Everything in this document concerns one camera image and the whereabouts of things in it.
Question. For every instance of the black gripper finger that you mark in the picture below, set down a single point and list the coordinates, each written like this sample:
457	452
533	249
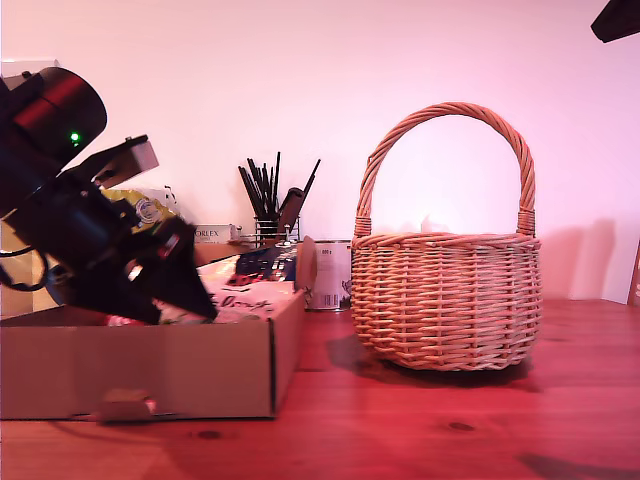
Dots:
185	280
622	20
115	290

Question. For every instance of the blue Terry's egg bag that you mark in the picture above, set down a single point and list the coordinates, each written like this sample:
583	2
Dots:
265	262

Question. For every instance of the brown cardboard box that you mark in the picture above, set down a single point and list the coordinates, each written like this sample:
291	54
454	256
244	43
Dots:
150	370

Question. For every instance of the white Porlex carton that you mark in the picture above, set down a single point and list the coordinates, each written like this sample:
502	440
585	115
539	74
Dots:
215	234

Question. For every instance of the yellow kitchen towel pack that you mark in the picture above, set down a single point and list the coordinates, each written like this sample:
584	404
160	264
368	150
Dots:
150	207

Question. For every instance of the thin black stick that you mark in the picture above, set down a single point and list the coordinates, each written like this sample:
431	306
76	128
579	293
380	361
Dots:
310	179
276	185
256	187
248	192

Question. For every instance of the dark brown comb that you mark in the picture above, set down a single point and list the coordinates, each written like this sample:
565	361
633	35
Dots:
290	210

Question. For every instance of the labelled tin can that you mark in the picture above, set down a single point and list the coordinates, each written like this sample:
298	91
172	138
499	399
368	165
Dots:
330	280

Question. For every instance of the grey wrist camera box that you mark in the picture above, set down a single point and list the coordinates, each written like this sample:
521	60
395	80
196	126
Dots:
142	155

